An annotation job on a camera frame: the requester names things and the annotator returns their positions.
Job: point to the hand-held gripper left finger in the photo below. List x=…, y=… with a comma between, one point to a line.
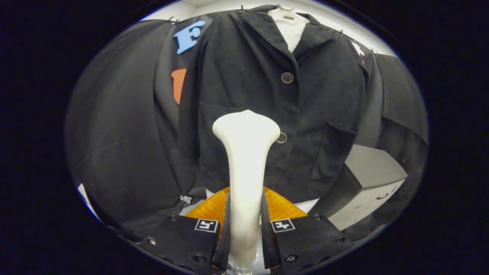
x=226, y=236

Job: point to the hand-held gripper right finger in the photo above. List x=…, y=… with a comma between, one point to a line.
x=266, y=236

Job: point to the white garment steamer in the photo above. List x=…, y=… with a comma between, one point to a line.
x=246, y=164

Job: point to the black suit jacket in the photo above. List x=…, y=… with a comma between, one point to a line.
x=248, y=76

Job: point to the grey cabinet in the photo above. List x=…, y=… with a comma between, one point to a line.
x=374, y=164

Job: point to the black backdrop cloth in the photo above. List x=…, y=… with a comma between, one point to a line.
x=114, y=133

